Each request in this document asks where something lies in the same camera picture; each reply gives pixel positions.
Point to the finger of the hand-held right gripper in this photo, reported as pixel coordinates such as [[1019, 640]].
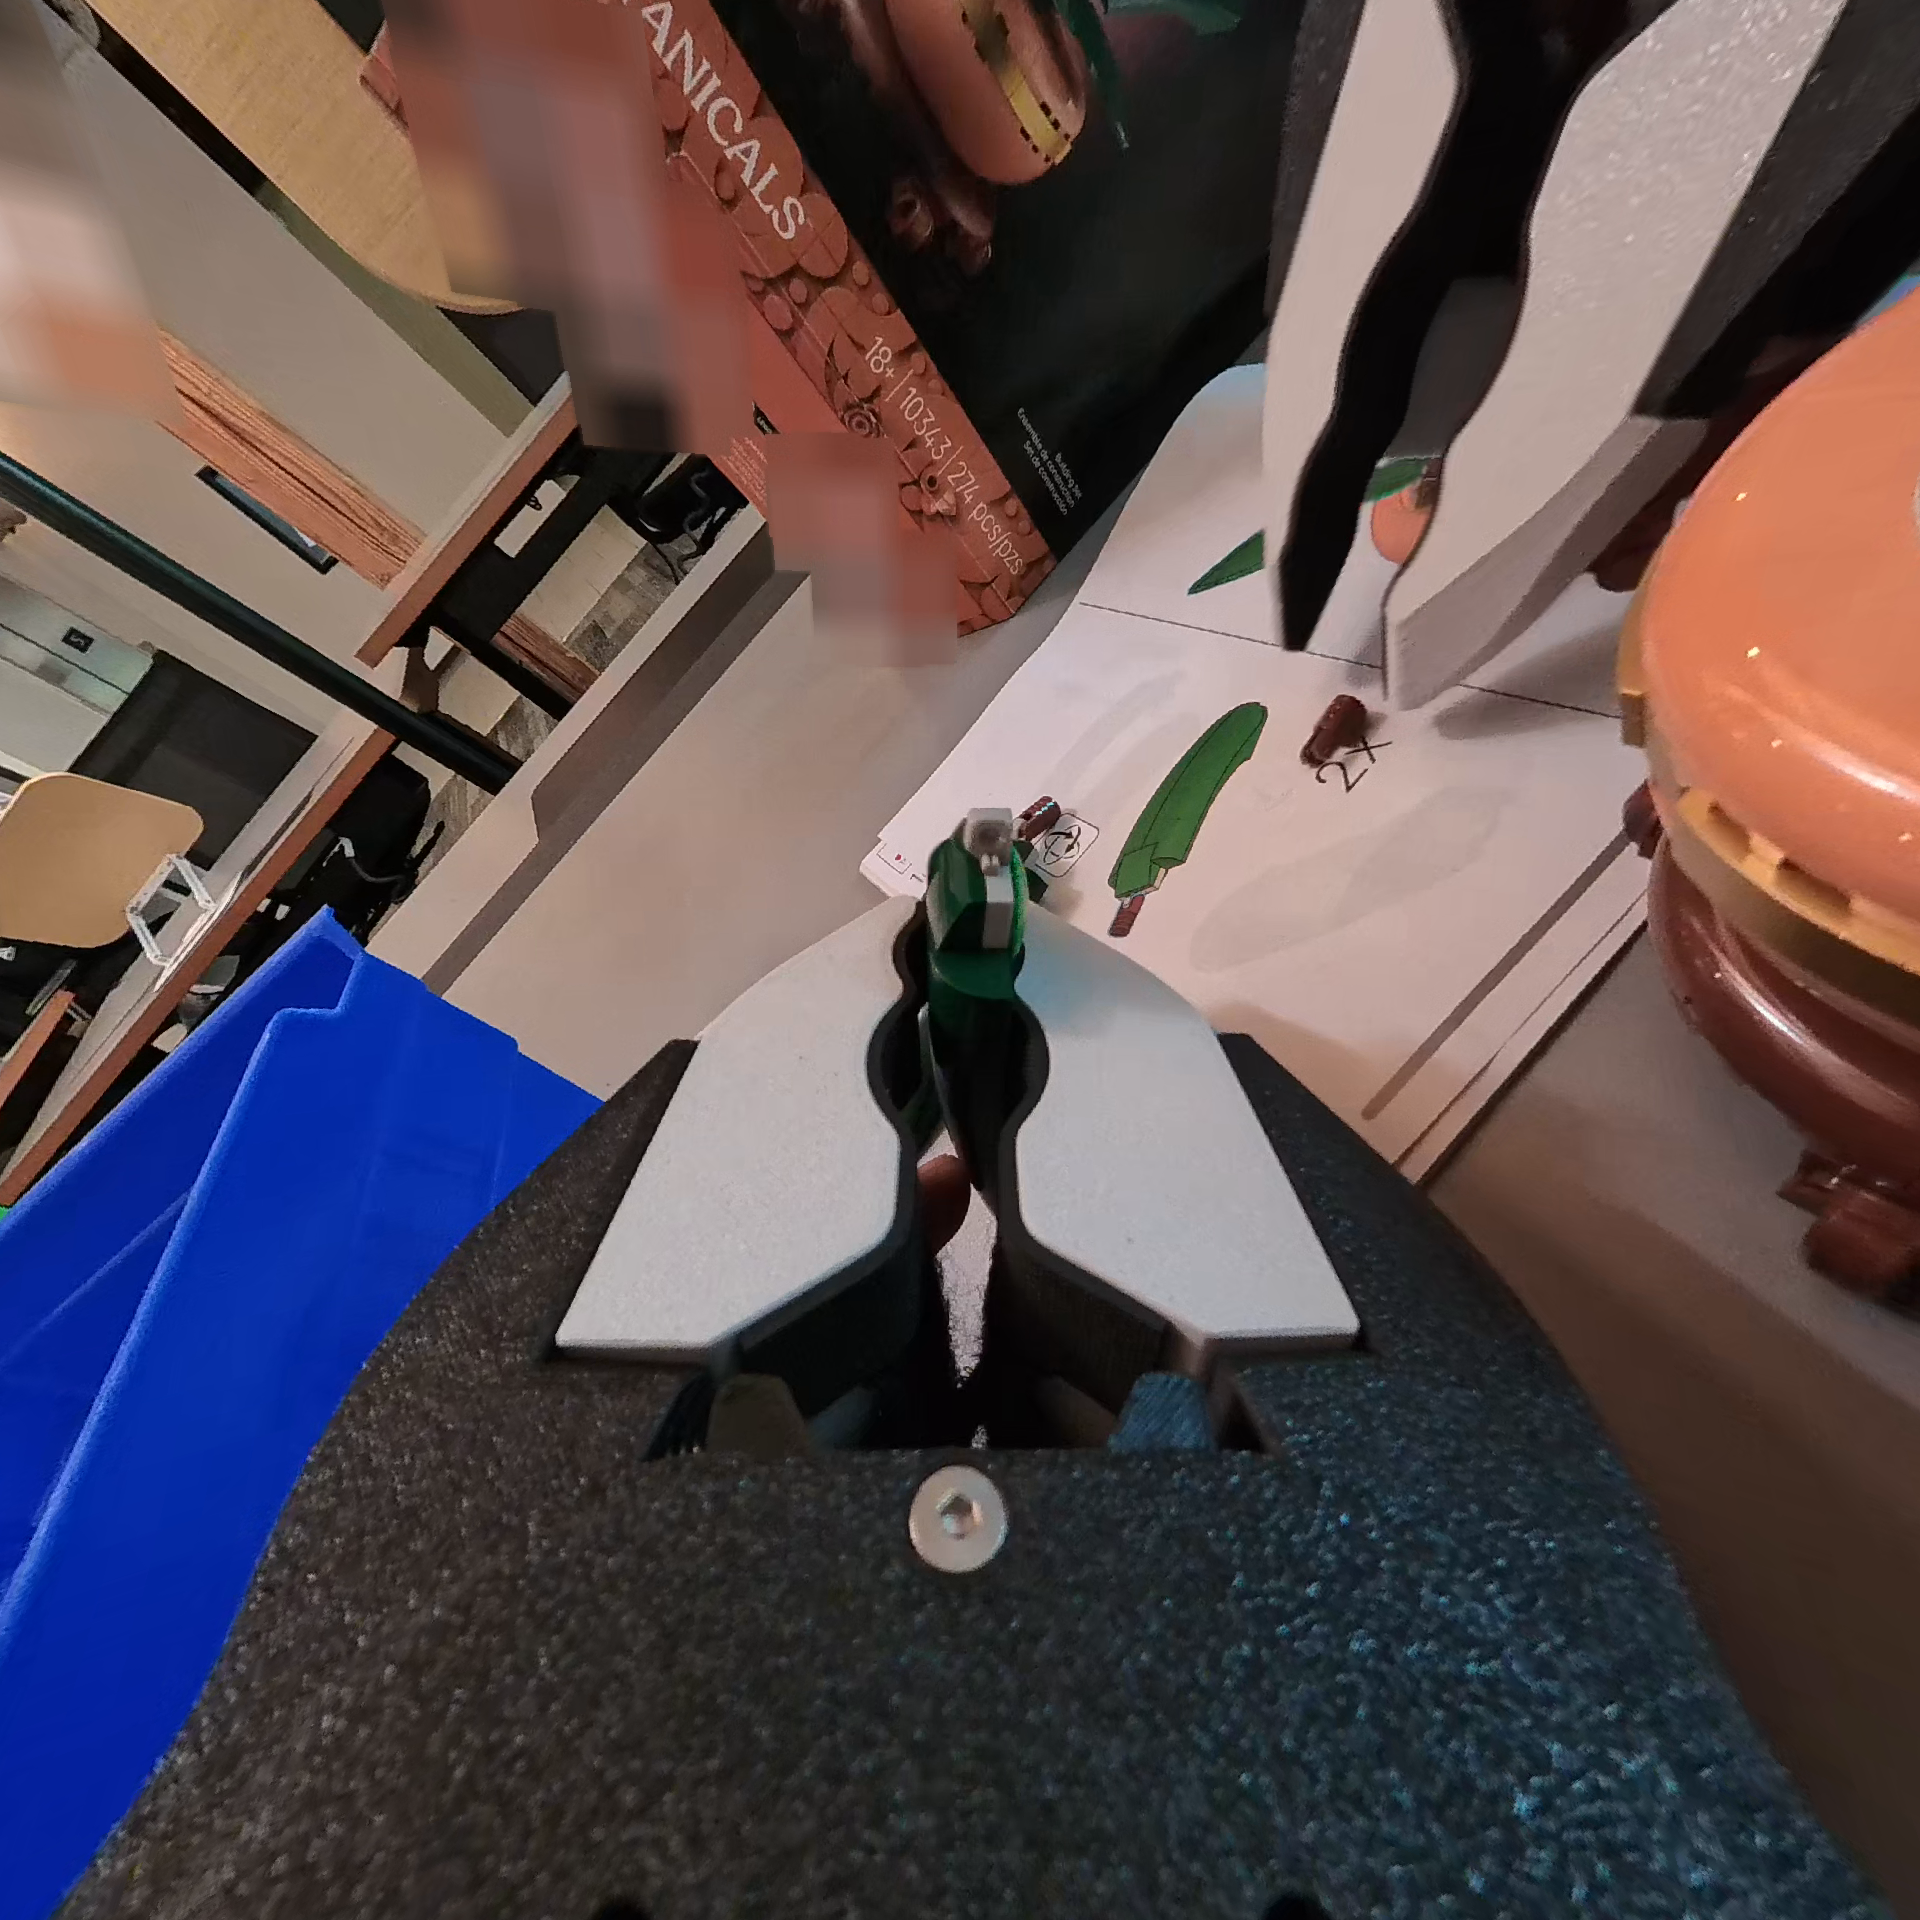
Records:
[[1622, 299], [1349, 299]]

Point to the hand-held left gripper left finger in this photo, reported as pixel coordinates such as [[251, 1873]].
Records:
[[734, 1154]]

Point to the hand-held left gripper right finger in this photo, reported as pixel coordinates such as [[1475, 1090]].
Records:
[[1163, 1171]]

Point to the green brick leaf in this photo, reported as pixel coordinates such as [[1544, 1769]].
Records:
[[968, 961]]

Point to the small brown brick pin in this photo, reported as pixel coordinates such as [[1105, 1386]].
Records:
[[1335, 726], [1039, 821]]

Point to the orange brick flower pot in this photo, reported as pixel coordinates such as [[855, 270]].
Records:
[[1769, 674]]

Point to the grey desk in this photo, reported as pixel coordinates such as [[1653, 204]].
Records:
[[721, 780]]

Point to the brick flower set box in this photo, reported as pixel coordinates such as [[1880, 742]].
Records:
[[1142, 299]]

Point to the white instruction booklet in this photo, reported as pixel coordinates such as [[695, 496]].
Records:
[[1425, 930]]

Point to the brown-top table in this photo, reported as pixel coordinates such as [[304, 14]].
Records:
[[464, 524], [225, 930]]

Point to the blue plastic bin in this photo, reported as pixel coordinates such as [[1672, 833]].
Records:
[[181, 1348]]

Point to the black office chair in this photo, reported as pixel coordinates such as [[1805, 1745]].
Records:
[[691, 504]]

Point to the light wooden chair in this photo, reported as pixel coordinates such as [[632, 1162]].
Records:
[[91, 856]]

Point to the black metal pole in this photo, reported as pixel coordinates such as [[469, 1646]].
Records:
[[255, 614]]

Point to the brown wood slat panel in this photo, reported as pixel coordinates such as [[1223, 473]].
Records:
[[285, 451]]

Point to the light wooden curved board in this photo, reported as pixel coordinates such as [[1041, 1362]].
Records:
[[300, 105]]

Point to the dark wall vent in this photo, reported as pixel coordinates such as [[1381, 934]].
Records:
[[269, 521]]

